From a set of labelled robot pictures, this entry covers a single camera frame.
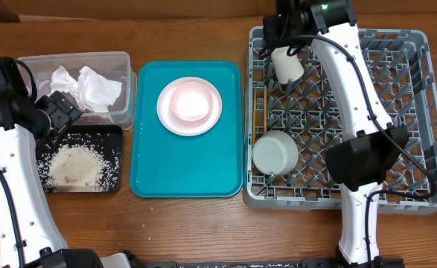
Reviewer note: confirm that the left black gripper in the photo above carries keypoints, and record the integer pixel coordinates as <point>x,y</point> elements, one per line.
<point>60,109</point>

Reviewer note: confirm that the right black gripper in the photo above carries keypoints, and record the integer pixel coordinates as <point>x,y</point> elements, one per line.
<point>272,29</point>

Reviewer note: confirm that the red snack wrapper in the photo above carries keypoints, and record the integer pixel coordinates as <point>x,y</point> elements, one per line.
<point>91,118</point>

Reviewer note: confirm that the white napkin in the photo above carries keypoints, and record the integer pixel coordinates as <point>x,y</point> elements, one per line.
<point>91,90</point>

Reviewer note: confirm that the cream cup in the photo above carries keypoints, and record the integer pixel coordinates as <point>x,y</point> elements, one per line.
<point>287,68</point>

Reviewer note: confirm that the white rice pile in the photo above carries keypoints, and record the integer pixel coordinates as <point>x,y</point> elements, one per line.
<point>76,167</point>

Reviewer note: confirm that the wooden chopstick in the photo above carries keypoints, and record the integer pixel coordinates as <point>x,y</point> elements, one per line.
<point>255,97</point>
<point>265,109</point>

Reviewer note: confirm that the white bowl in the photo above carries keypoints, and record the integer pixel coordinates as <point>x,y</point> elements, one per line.
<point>275,152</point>

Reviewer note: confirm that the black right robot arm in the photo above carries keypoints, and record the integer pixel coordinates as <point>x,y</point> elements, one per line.
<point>371,144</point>

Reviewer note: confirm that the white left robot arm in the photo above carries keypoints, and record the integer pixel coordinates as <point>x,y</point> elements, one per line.
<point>29,236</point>

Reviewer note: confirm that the clear plastic bin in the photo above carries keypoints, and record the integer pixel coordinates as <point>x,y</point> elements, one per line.
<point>113,65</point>

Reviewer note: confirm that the black plastic tray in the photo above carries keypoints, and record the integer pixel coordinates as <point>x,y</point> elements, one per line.
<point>114,141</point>

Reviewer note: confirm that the grey dish rack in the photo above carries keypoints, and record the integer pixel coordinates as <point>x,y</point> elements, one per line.
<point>400,66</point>

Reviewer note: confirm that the teal serving tray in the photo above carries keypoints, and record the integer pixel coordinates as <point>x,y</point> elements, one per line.
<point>167,165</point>

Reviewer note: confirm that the pink plate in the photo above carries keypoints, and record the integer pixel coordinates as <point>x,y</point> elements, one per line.
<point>188,128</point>

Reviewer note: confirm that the cardboard backdrop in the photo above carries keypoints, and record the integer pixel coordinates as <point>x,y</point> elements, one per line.
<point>17,10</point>

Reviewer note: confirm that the pink small bowl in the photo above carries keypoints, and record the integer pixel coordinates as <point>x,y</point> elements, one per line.
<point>191,101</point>

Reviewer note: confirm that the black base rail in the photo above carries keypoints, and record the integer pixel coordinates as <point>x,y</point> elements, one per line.
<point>303,263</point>

